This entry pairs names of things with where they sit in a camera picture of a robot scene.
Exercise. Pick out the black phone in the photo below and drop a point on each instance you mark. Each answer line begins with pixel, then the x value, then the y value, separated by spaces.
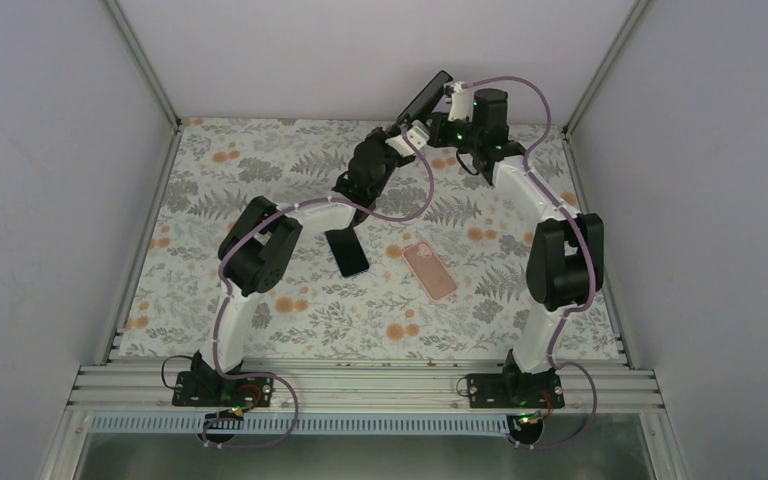
pixel 424 103

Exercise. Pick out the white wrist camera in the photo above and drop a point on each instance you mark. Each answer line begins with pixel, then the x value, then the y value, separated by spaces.
pixel 460 98
pixel 411 141

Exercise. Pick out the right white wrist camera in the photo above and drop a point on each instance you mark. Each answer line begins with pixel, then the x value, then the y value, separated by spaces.
pixel 460 98

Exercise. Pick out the pink phone case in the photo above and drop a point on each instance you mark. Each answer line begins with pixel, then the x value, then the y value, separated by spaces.
pixel 431 273

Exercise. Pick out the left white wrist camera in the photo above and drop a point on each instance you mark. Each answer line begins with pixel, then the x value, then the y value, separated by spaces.
pixel 411 141

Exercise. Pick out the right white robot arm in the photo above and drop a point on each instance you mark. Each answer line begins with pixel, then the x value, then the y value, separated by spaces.
pixel 564 269

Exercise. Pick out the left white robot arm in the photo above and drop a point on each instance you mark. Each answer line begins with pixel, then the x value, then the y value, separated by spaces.
pixel 255 254

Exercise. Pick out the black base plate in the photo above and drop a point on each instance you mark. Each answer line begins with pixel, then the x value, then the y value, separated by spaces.
pixel 191 390
pixel 519 391

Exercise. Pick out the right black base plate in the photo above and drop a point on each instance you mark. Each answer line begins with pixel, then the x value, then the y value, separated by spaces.
pixel 519 391

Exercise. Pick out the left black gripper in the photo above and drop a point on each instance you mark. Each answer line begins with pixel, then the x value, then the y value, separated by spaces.
pixel 375 134

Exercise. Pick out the aluminium rail frame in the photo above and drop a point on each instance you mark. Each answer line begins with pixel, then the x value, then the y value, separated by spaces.
pixel 383 386

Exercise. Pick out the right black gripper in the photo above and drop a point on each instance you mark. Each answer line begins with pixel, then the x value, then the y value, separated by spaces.
pixel 435 139

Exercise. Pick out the floral patterned table mat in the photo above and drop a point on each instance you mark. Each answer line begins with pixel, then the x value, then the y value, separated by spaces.
pixel 222 164

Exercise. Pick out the grey slotted cable duct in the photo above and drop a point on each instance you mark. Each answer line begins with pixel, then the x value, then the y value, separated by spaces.
pixel 305 424

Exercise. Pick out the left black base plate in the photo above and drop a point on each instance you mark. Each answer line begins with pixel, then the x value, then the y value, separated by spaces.
pixel 191 390

